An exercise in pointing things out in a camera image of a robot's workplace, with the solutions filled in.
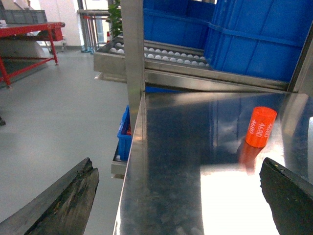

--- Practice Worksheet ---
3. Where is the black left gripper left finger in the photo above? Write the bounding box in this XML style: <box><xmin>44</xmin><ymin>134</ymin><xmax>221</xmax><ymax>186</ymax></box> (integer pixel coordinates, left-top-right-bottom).
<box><xmin>0</xmin><ymin>158</ymin><xmax>99</xmax><ymax>235</ymax></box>

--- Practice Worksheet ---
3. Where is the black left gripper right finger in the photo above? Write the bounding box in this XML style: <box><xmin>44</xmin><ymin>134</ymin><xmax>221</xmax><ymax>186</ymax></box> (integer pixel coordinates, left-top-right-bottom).
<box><xmin>260</xmin><ymin>158</ymin><xmax>313</xmax><ymax>235</ymax></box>

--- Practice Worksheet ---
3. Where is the orange cylindrical capacitor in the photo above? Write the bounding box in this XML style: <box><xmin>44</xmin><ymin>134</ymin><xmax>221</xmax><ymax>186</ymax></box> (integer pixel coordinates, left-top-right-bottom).
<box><xmin>245</xmin><ymin>106</ymin><xmax>277</xmax><ymax>148</ymax></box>

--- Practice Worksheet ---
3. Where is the small blue bin below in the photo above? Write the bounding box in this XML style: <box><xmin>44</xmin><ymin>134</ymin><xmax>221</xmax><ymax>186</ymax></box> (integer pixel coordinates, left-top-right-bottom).
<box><xmin>117</xmin><ymin>106</ymin><xmax>132</xmax><ymax>161</ymax></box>

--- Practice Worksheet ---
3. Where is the stainless steel roller rack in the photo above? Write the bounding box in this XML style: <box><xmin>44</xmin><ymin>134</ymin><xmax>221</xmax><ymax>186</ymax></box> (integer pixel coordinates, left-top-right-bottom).
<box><xmin>93</xmin><ymin>0</ymin><xmax>313</xmax><ymax>128</ymax></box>

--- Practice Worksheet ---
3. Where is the large blue crate right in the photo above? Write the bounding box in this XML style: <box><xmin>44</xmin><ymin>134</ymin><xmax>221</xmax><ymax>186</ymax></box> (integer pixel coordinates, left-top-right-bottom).
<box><xmin>204</xmin><ymin>0</ymin><xmax>313</xmax><ymax>82</ymax></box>

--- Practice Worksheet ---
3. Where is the large blue crate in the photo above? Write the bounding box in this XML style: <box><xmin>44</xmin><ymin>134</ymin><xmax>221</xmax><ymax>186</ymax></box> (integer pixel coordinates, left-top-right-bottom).
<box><xmin>143</xmin><ymin>0</ymin><xmax>215</xmax><ymax>49</ymax></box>
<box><xmin>204</xmin><ymin>0</ymin><xmax>313</xmax><ymax>82</ymax></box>

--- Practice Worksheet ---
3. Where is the grey crate on table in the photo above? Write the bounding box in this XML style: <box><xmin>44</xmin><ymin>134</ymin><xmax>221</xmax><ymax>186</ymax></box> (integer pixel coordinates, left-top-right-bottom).
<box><xmin>0</xmin><ymin>9</ymin><xmax>47</xmax><ymax>24</ymax></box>

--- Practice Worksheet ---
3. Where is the large blue crate left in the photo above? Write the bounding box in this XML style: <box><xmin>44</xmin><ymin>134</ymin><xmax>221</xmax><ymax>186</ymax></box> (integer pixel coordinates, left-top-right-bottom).
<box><xmin>143</xmin><ymin>0</ymin><xmax>215</xmax><ymax>49</ymax></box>

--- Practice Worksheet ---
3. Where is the green potted plant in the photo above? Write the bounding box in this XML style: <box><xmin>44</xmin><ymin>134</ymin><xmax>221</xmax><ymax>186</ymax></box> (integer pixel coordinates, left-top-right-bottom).
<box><xmin>106</xmin><ymin>0</ymin><xmax>123</xmax><ymax>38</ymax></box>

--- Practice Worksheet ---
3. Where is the red metal frame table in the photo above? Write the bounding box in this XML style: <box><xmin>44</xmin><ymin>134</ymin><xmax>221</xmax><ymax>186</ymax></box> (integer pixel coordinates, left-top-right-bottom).
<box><xmin>0</xmin><ymin>22</ymin><xmax>66</xmax><ymax>88</ymax></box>

